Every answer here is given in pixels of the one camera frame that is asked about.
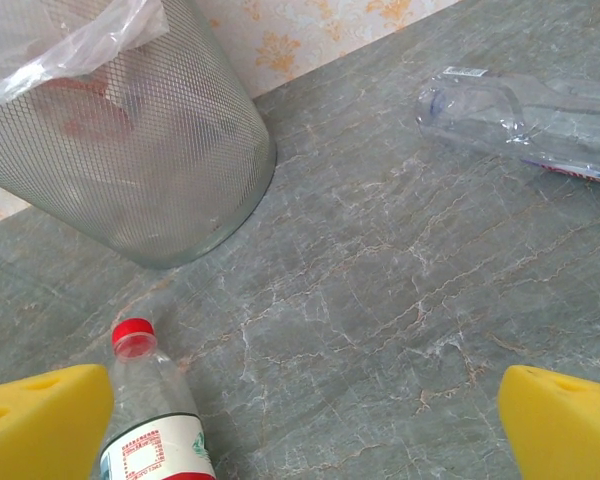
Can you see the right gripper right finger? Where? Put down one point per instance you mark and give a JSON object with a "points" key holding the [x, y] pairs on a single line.
{"points": [[565, 430]]}

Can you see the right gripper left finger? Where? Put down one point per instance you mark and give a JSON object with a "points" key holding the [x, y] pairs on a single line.
{"points": [[45, 425]]}

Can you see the metal mesh bin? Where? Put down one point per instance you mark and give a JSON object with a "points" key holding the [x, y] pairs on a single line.
{"points": [[155, 175]]}

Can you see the clear plastic bin liner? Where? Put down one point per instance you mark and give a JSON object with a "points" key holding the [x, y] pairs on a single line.
{"points": [[80, 45]]}

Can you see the red-capped clear plastic bottle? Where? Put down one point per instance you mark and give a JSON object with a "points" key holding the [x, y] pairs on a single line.
{"points": [[150, 400]]}

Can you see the large clear purple-tinted bottle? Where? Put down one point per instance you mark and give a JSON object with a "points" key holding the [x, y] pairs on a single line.
{"points": [[520, 115]]}

